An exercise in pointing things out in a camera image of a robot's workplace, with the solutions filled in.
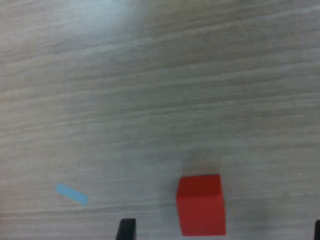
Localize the blue tape piece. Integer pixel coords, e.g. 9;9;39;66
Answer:
55;182;89;205

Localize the red cube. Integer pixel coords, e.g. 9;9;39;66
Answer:
175;174;227;237

